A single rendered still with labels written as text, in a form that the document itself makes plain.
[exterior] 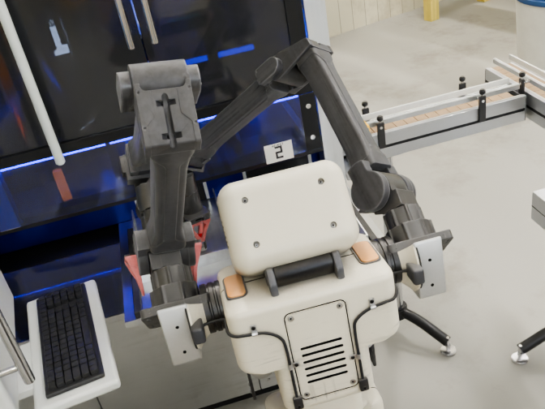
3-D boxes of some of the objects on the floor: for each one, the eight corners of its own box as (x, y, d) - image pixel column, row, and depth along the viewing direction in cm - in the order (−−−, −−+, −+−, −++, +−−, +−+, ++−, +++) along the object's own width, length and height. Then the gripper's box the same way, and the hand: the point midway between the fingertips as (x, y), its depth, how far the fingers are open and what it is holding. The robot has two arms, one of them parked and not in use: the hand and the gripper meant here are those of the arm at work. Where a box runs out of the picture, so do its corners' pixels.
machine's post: (349, 366, 249) (253, -310, 140) (362, 362, 250) (279, -315, 140) (354, 378, 244) (259, -317, 134) (369, 373, 244) (287, -321, 135)
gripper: (168, 189, 170) (182, 237, 177) (182, 203, 161) (196, 252, 169) (190, 179, 172) (204, 228, 179) (206, 192, 164) (219, 243, 171)
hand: (199, 237), depth 174 cm, fingers closed, pressing on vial
